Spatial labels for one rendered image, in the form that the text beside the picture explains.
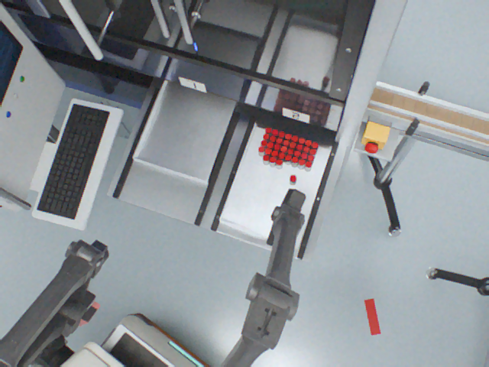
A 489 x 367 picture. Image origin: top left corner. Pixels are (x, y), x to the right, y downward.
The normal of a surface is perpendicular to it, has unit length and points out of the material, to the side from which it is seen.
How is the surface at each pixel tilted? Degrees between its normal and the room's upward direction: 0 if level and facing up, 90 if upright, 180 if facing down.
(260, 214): 0
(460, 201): 0
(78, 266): 41
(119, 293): 0
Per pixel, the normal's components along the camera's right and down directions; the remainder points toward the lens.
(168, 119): -0.05, -0.25
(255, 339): -0.21, 0.50
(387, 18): -0.32, 0.92
